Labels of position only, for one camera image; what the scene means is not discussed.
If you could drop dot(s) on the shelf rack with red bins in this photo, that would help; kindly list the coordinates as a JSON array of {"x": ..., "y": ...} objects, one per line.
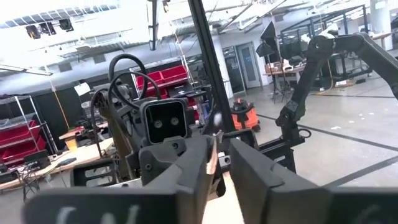
[{"x": 168, "y": 73}]

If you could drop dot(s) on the wooden table with white items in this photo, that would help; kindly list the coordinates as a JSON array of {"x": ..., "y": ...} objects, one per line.
[{"x": 283, "y": 70}]

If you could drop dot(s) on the thin black silver makeup brush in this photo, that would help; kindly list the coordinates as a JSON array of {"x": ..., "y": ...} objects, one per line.
[{"x": 208, "y": 62}]

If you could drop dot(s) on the grey door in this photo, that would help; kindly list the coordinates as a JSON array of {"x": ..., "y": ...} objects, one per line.
[{"x": 248, "y": 65}]

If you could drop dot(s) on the wooden work table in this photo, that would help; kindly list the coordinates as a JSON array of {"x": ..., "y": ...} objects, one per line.
[{"x": 90, "y": 152}]

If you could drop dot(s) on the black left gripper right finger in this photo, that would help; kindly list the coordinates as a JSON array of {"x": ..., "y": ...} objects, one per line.
[{"x": 280, "y": 199}]

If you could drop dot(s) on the black box device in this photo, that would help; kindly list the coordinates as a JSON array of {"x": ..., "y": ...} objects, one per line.
[{"x": 37, "y": 158}]

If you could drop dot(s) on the black softbox light stand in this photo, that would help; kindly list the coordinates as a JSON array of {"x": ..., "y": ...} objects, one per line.
[{"x": 268, "y": 31}]

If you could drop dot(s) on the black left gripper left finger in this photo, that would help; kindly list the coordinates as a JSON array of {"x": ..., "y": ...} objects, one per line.
[{"x": 174, "y": 199}]

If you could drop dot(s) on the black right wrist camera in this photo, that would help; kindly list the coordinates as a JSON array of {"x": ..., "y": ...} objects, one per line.
[{"x": 166, "y": 121}]

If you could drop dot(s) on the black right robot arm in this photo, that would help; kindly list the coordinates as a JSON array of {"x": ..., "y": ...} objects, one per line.
[{"x": 303, "y": 90}]

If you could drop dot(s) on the black hanging bar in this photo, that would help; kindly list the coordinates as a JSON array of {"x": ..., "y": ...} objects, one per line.
[{"x": 153, "y": 31}]

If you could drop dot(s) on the orange shop vacuum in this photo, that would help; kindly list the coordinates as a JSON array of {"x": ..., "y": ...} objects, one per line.
[{"x": 248, "y": 119}]

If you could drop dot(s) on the white ceiling light strip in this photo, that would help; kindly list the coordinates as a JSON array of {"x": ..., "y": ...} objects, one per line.
[{"x": 28, "y": 71}]

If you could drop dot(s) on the white paper tag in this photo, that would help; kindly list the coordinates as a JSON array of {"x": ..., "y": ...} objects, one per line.
[{"x": 82, "y": 88}]

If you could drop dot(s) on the black ceiling camera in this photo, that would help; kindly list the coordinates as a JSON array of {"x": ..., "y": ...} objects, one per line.
[
  {"x": 66, "y": 25},
  {"x": 33, "y": 32}
]

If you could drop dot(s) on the yellow cup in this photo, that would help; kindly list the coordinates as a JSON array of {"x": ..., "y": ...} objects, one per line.
[{"x": 71, "y": 145}]

